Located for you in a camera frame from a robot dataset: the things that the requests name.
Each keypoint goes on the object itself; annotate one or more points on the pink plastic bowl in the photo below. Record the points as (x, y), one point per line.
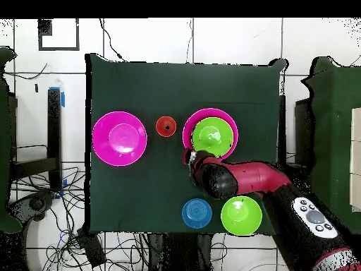
(187, 132)
(119, 138)

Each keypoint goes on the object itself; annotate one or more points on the green plastic bowl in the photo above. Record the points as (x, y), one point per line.
(241, 216)
(213, 137)

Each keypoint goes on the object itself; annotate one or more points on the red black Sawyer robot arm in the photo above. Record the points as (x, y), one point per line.
(253, 175)

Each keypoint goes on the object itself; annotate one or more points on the red plastic cup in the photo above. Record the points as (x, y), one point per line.
(162, 127)

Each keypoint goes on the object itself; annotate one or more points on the light blue plastic bowl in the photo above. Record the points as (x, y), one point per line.
(196, 213)

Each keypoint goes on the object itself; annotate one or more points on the dark green tablecloth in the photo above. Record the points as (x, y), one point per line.
(183, 84)

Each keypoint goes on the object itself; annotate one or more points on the black power adapter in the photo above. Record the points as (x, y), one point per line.
(93, 249)

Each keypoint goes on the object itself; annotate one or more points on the black metal stand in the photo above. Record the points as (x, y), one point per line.
(53, 135)

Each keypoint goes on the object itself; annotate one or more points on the green clothed side table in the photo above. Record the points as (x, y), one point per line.
(332, 113)
(4, 141)

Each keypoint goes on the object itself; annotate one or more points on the white box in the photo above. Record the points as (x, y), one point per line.
(356, 158)

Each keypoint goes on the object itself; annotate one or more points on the black square frame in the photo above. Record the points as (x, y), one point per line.
(59, 49)

